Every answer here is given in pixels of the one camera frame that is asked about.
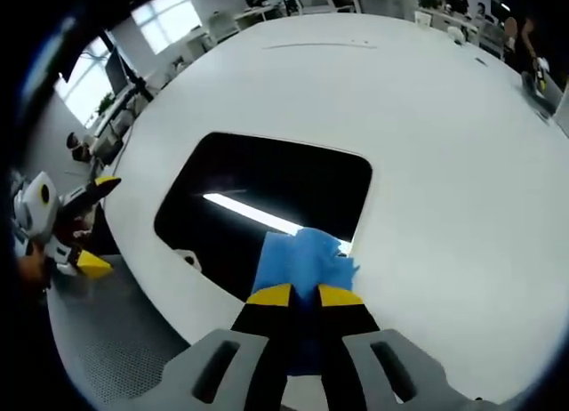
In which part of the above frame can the green potted plant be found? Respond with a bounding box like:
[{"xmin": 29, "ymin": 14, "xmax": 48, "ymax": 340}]
[{"xmin": 94, "ymin": 92, "xmax": 117, "ymax": 117}]

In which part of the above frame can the person's left hand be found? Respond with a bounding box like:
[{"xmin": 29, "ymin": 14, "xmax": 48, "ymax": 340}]
[{"xmin": 17, "ymin": 252, "xmax": 53, "ymax": 293}]

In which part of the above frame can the dark grey item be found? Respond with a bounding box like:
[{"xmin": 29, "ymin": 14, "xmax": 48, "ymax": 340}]
[{"xmin": 521, "ymin": 70, "xmax": 557, "ymax": 115}]

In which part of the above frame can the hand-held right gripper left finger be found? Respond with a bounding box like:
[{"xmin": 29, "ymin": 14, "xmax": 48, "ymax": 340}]
[{"xmin": 155, "ymin": 282, "xmax": 295, "ymax": 411}]

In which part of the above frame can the grey mesh office chair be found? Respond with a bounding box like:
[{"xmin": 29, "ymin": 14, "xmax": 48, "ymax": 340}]
[{"xmin": 44, "ymin": 250, "xmax": 202, "ymax": 404}]

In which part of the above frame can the black computer monitor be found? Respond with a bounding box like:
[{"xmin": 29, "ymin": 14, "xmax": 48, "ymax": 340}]
[{"xmin": 105, "ymin": 47, "xmax": 131, "ymax": 97}]

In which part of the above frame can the blue cleaning cloth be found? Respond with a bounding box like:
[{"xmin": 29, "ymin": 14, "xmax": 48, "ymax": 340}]
[{"xmin": 251, "ymin": 227, "xmax": 362, "ymax": 377}]

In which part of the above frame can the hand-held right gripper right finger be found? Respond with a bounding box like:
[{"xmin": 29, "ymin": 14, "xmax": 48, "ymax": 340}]
[{"xmin": 310, "ymin": 284, "xmax": 506, "ymax": 411}]

